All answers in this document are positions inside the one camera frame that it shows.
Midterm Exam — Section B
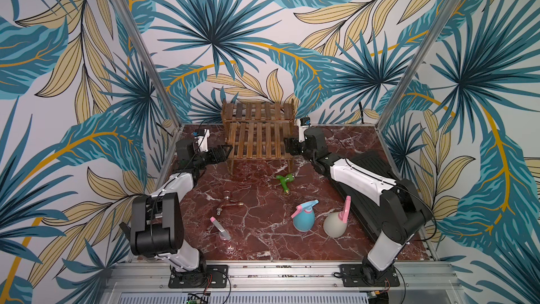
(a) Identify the black plastic tool case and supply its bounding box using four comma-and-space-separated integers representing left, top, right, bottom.
326, 150, 423, 248

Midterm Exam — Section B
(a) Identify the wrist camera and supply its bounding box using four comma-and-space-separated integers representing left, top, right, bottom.
296, 117, 311, 143
193, 129, 210, 152

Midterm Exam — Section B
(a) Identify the white spray bottle pink top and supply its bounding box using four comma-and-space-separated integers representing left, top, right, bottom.
323, 196, 352, 238

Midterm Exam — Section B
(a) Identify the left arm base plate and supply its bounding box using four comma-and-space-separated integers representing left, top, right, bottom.
168, 265, 229, 289

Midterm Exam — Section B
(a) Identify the clear pink spray bottle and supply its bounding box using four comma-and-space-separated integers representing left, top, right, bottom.
210, 217, 236, 254

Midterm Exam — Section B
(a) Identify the green hose nozzle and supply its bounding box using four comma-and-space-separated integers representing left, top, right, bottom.
276, 173, 295, 195

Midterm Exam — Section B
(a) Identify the aluminium front rail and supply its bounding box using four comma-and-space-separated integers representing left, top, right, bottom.
105, 260, 463, 296

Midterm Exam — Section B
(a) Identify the blue spray bottle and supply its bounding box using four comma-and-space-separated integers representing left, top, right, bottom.
291, 200, 319, 232

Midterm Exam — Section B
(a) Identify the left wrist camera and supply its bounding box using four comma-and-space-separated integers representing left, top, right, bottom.
193, 129, 210, 152

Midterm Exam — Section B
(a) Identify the brown metal hose nozzle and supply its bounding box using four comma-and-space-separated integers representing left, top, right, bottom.
216, 196, 245, 216

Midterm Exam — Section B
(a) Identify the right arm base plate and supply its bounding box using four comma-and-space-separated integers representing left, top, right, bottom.
335, 264, 400, 288

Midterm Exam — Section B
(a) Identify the wooden slatted step shelf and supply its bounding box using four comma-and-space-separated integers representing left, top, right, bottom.
221, 102, 295, 173

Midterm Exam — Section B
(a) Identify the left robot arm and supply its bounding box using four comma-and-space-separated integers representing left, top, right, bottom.
120, 136, 232, 273

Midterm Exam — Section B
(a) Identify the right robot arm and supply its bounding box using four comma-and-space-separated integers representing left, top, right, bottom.
284, 126, 435, 285

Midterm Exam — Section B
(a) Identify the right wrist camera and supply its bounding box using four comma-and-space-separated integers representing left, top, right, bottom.
296, 117, 311, 143

